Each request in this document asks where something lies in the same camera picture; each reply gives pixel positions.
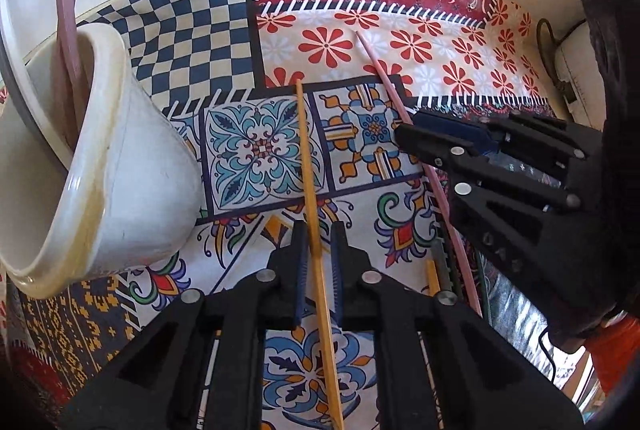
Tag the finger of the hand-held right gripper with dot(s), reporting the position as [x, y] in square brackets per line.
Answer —
[465, 134]
[430, 149]

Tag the white ceramic cup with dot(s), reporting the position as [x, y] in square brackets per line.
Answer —
[125, 169]

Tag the wooden chopstick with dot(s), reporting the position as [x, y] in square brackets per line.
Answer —
[306, 159]

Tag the patterned patchwork mat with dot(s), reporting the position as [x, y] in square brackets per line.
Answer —
[250, 149]

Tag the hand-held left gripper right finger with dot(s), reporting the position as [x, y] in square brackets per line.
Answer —
[337, 280]

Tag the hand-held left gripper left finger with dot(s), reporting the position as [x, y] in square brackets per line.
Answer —
[300, 280]

